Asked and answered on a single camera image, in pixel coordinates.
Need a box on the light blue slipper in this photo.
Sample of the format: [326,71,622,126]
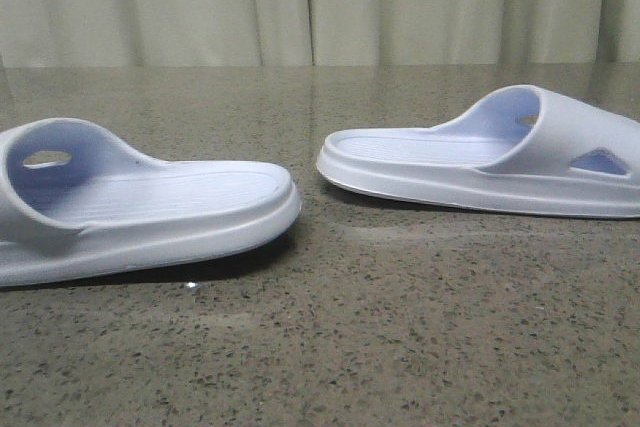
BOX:
[317,85,639,218]
[1,118,302,287]

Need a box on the white curtain backdrop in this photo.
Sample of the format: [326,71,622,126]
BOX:
[1,0,639,67]

